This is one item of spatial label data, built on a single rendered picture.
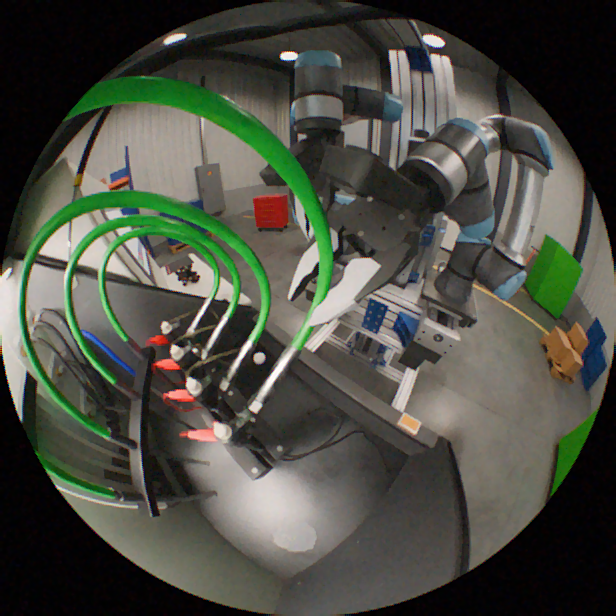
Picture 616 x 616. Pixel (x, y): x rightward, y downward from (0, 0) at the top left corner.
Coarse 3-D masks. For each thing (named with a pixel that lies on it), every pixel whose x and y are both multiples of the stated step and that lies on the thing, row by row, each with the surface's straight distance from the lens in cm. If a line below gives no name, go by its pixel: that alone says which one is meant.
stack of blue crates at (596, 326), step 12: (600, 324) 662; (588, 336) 671; (600, 336) 650; (588, 348) 661; (600, 348) 638; (588, 360) 645; (600, 360) 627; (588, 372) 637; (600, 372) 644; (588, 384) 640
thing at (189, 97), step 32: (96, 96) 11; (128, 96) 10; (160, 96) 10; (192, 96) 10; (224, 96) 11; (224, 128) 11; (256, 128) 10; (288, 160) 11; (320, 224) 14; (320, 256) 17; (320, 288) 18; (64, 480) 28
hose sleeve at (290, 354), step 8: (288, 344) 21; (288, 352) 20; (296, 352) 20; (280, 360) 20; (288, 360) 20; (296, 360) 21; (272, 368) 21; (280, 368) 21; (288, 368) 21; (272, 376) 21; (280, 376) 21; (264, 384) 22; (272, 384) 21; (256, 392) 23; (264, 392) 22; (272, 392) 22; (264, 400) 22
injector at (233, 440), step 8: (248, 424) 28; (232, 432) 24; (240, 432) 27; (248, 432) 29; (224, 440) 25; (232, 440) 25; (240, 440) 27; (248, 440) 31; (256, 448) 38; (264, 448) 44
